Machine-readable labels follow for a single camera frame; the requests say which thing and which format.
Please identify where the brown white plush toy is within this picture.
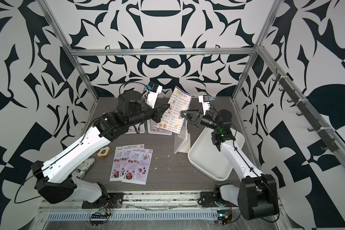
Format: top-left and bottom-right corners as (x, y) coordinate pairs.
(96, 146), (112, 160)

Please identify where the circuit board with wires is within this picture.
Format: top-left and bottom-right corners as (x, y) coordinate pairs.
(89, 200), (112, 226)
(217, 205), (234, 226)

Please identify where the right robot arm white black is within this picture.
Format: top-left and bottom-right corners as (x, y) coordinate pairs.
(181, 109), (279, 220)

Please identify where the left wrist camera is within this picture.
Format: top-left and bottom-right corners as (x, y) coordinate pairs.
(146, 82), (163, 109)

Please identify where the right circuit board with wires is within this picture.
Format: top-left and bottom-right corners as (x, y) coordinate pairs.
(217, 205), (234, 226)

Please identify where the wall hook rail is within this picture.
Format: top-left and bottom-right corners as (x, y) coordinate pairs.
(273, 69), (341, 152)

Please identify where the white plastic tray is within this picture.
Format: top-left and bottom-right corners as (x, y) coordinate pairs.
(188, 127), (234, 181)

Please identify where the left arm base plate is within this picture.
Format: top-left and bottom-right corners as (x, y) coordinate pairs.
(81, 192), (124, 209)

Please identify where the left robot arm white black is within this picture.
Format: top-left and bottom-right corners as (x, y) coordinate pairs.
(31, 91), (170, 208)

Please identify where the pink special menu sheet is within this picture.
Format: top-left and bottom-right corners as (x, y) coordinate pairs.
(120, 144), (145, 179)

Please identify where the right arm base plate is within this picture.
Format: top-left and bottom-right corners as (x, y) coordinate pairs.
(197, 191), (238, 208)

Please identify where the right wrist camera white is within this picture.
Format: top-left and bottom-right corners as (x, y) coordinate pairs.
(198, 95), (215, 116)

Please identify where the left circuit board with wires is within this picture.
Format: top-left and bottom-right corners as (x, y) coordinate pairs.
(89, 200), (112, 226)

